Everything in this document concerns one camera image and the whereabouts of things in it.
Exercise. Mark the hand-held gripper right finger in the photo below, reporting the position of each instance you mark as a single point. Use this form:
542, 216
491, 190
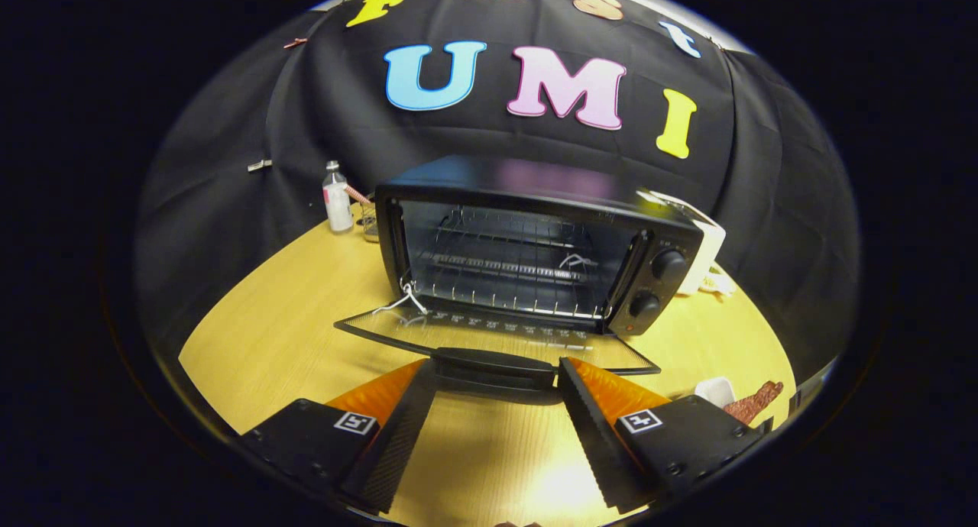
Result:
592, 435

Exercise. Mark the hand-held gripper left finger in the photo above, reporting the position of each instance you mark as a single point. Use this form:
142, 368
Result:
397, 443

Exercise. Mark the black toaster oven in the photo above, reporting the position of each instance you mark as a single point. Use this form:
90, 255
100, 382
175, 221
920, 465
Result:
649, 282

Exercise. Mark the brown steak piece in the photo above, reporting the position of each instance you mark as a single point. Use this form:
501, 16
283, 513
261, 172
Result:
752, 403

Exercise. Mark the white pop-up toaster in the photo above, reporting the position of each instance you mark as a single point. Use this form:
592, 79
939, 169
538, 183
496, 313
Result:
707, 244

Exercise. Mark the white plastic tray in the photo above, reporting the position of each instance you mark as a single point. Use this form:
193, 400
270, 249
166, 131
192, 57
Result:
714, 391

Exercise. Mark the white divided bean dish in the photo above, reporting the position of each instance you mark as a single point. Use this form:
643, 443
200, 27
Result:
718, 282

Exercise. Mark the small clear bottle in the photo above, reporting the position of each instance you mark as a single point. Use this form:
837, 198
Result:
338, 206

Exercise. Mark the metal cloth clip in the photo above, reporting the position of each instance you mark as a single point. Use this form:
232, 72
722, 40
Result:
260, 165

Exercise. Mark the red cloth clip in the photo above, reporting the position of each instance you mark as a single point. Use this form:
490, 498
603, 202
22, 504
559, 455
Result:
295, 43

